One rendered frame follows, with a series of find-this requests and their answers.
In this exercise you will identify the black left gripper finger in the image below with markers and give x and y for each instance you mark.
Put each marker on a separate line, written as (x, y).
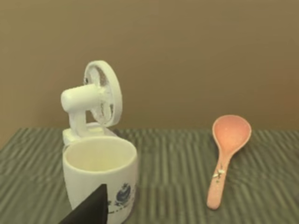
(92, 207)

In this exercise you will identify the white mug with blue print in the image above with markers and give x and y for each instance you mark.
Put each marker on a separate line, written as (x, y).
(102, 163)

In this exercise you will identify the small white desk fan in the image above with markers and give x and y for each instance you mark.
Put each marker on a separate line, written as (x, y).
(93, 98)

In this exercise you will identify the orange plastic spoon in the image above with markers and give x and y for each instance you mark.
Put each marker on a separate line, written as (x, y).
(230, 137)

